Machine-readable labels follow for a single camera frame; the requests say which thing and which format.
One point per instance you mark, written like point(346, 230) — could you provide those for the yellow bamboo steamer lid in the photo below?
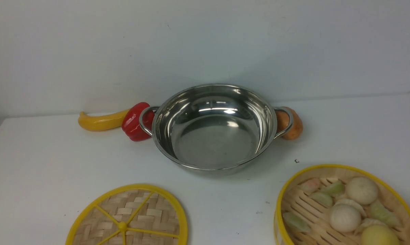
point(138, 214)

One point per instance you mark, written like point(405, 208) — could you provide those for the yellow bamboo steamer basket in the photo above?
point(294, 200)

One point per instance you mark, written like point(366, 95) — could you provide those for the stainless steel pot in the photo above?
point(215, 128)

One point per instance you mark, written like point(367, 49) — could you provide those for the red bell pepper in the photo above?
point(131, 126)

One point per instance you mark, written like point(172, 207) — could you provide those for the orange brown potato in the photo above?
point(295, 127)

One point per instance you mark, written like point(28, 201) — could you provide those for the yellow banana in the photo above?
point(101, 123)

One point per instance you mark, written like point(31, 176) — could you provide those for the pink dumpling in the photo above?
point(310, 186)

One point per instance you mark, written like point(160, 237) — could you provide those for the green dumpling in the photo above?
point(296, 222)
point(381, 213)
point(322, 198)
point(335, 189)

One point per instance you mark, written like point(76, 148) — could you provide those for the white dumpling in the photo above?
point(352, 203)
point(367, 223)

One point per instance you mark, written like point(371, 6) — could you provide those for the white round bun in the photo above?
point(362, 190)
point(344, 218)

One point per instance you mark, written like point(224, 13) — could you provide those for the yellow round bun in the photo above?
point(379, 235)

